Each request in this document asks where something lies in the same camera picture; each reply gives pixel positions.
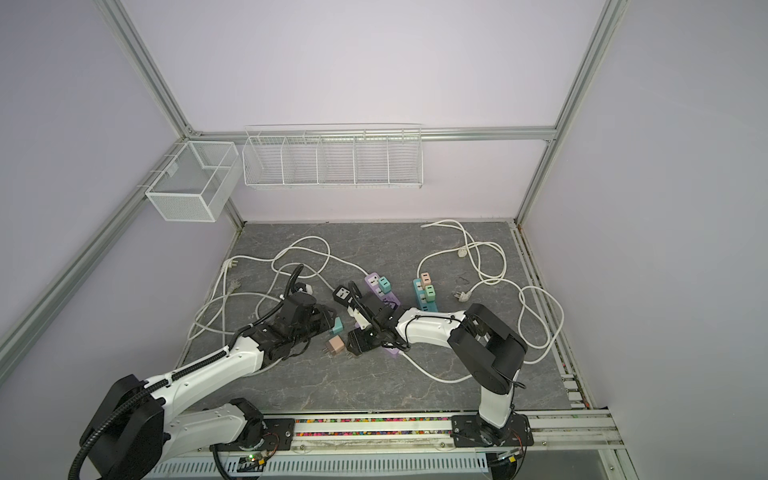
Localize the pink plug purple strip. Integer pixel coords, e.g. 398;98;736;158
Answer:
325;335;346;356

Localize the teal power strip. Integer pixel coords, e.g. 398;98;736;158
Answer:
413;279;438;312

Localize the black power strip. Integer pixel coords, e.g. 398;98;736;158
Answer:
333;285;356;308

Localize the green plug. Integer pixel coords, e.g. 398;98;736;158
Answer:
423;284;436;302

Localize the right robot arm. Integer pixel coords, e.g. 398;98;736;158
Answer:
334;286;528;446

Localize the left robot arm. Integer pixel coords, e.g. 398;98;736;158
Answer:
67;291;337;479

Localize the small white mesh basket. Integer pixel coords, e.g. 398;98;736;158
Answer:
145;141;243;223

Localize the white cables left bundle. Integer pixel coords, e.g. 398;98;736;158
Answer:
187;233;368;376

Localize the white cables bundle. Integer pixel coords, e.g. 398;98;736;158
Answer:
187;233;368;376
416;218;566;367

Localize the white cable of lower strip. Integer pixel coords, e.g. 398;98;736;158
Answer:
399;352;475;385

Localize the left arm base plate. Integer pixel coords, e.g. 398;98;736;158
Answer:
237;417;296;452

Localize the white cables right bundle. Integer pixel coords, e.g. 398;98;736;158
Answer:
416;218;566;367

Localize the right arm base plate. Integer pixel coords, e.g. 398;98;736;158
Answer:
450;413;534;448

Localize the white vented cable duct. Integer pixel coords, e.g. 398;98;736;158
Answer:
146;452;492;480

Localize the long white wire basket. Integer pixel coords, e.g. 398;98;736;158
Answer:
241;123;424;188

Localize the aluminium frame rail front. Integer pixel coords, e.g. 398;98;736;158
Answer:
124;404;624;464

